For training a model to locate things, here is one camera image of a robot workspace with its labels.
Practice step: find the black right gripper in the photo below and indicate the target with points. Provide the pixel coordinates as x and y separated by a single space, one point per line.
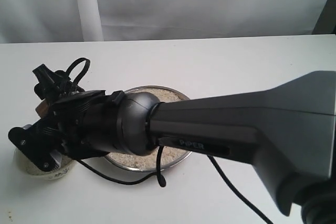
80 126

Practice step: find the brown wooden cup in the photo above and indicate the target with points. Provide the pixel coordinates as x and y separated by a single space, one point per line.
42 109

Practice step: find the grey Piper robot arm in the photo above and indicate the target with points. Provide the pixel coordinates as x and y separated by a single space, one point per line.
286 133

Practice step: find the round steel rice tray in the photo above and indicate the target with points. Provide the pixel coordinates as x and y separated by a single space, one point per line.
147 164

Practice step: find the white backdrop curtain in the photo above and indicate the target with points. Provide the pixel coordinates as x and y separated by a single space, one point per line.
59 21

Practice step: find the white vertical pole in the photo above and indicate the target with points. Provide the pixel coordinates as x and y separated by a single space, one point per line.
90 20

